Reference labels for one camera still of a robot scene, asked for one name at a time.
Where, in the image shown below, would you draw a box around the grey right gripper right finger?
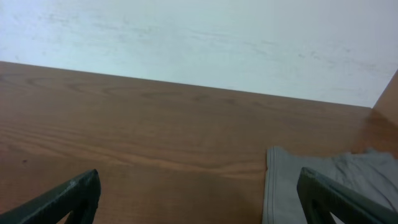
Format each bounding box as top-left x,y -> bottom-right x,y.
297,167 -> 397,224

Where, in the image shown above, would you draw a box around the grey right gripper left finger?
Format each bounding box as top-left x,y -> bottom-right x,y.
1,169 -> 101,224

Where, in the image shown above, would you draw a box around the grey button shirt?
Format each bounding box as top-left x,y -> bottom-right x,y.
262,147 -> 397,224

